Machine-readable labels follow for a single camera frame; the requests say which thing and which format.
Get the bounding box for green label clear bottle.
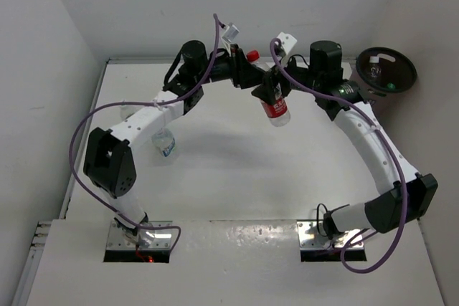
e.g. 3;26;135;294
120;105;136;120

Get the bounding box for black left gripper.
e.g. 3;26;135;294
194;43;265;89

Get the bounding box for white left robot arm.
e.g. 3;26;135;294
83;40;268;237

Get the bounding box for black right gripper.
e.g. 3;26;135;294
252;49;321;105

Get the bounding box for red cap labelled bottle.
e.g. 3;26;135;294
245;49;291;128

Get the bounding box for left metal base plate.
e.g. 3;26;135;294
105;220;173;253

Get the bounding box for metal base plate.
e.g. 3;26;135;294
296;220;361;253
105;220;173;253

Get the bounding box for brown bin black rim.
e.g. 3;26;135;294
349;47;418;119

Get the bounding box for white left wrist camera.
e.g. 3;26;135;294
220;22;240;53

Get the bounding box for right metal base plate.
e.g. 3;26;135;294
296;220;361;253

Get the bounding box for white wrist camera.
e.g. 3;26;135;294
275;32;298;64
220;22;240;53

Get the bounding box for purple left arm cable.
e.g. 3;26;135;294
69;13;230;254

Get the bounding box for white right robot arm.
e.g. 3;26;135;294
252;33;438;239

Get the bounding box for blue cap clear bottle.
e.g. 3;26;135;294
369;56;382;80

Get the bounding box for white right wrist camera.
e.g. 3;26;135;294
275;32;298;64

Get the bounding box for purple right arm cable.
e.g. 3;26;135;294
269;37;410;274

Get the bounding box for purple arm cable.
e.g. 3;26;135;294
69;13;230;254
269;37;410;274

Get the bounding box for blue label clear bottle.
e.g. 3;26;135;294
151;128;176;158

